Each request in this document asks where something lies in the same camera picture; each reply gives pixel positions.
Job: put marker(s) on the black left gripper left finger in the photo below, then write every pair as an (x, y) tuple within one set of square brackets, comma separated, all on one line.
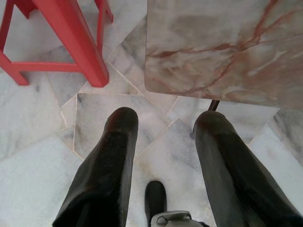
[(106, 170)]

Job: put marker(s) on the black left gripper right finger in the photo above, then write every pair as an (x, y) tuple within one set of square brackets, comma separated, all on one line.
[(232, 175)]

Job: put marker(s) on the dark table leg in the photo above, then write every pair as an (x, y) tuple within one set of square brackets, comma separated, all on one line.
[(213, 106)]

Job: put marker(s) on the grey robot leg shell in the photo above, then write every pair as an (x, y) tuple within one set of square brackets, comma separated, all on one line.
[(172, 218)]

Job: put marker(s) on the marble pattern table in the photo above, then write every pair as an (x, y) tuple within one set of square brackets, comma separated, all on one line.
[(213, 47)]

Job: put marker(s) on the red plastic stool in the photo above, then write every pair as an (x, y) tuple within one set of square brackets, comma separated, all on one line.
[(71, 35)]

